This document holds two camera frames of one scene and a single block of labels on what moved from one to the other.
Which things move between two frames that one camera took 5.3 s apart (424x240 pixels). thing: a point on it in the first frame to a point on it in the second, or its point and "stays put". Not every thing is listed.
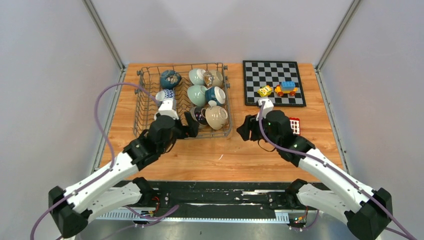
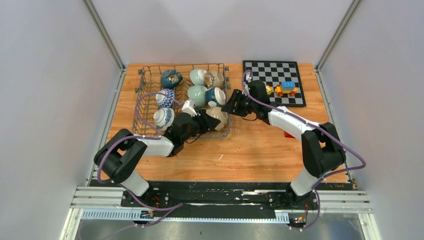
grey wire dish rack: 202,89 stays put
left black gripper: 190,130 to 207,123
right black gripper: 250,123 to 237,96
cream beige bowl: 215,117 stays put
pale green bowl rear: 196,76 stays put
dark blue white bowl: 216,94 stays put
